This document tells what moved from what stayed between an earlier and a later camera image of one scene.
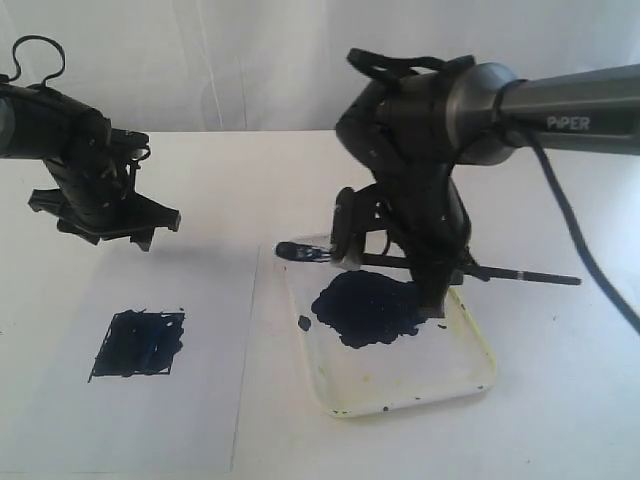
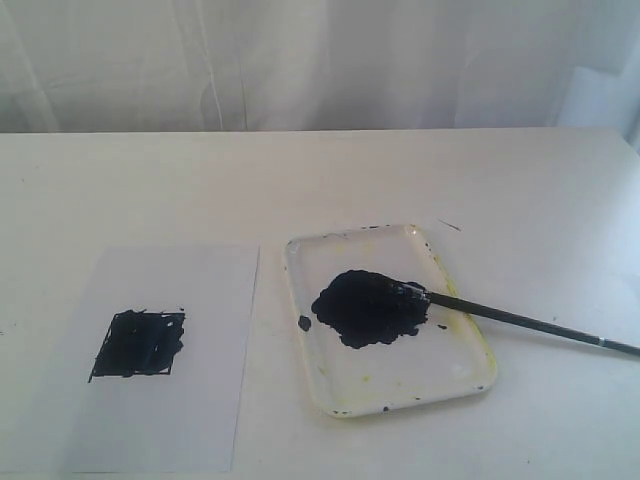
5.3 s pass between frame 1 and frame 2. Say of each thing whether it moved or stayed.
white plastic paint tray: stayed
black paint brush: moved
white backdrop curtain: stayed
